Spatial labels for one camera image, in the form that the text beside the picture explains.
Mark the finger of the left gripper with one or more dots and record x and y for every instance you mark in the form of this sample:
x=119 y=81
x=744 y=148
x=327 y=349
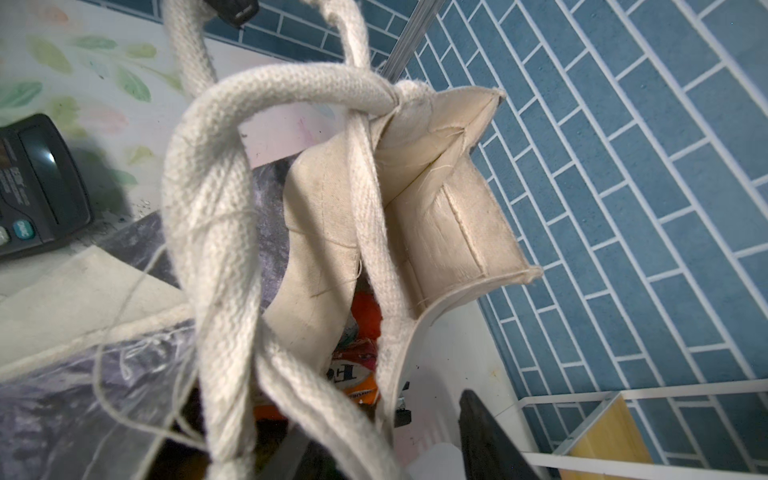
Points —
x=235 y=13

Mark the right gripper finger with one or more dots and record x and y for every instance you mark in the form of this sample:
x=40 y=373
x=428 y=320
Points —
x=488 y=453

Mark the orange Fox's candy bag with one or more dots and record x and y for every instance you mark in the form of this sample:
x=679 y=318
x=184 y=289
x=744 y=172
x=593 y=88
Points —
x=352 y=370

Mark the beige canvas tote bag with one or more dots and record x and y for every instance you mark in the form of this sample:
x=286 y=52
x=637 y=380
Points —
x=286 y=189

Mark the red tomato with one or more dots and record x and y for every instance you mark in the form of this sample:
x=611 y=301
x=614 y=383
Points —
x=366 y=312

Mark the black desk calculator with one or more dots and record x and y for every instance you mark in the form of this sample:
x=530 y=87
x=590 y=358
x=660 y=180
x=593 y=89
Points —
x=44 y=201

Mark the white wire shelf rack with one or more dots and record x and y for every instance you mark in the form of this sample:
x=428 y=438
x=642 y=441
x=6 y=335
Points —
x=703 y=431

